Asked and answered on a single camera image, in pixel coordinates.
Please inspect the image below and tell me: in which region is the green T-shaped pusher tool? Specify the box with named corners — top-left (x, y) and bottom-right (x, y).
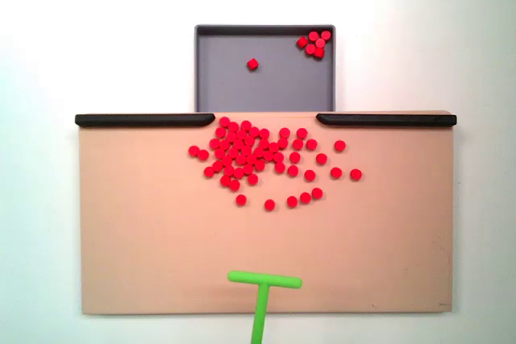
top-left (227, 270), bottom-right (303, 344)

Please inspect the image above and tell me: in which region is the grey square container tray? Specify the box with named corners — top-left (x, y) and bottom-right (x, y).
top-left (193, 23), bottom-right (337, 113)

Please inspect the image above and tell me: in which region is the beige rectangular board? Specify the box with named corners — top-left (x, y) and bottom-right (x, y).
top-left (76, 110), bottom-right (455, 316)

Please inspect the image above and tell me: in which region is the black edge rail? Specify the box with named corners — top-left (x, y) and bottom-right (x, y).
top-left (315, 113), bottom-right (458, 128)
top-left (74, 113), bottom-right (216, 128)

